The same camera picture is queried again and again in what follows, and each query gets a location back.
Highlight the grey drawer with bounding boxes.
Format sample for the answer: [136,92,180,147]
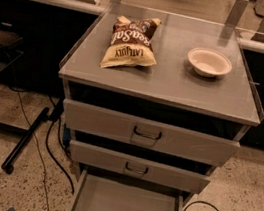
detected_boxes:
[70,140,210,194]
[67,168,183,211]
[63,99,240,166]

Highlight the grey drawer cabinet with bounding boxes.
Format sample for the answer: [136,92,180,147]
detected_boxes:
[39,0,264,211]

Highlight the brown yellow chip bag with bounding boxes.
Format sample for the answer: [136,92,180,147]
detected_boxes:
[100,16,161,68]

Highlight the white paper bowl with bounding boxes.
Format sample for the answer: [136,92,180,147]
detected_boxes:
[187,47,232,78]

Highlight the black stand leg with wheel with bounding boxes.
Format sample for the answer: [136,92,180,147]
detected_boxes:
[1,107,49,174]

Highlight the black floor cable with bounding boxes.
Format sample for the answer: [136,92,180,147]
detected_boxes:
[31,95,92,196]

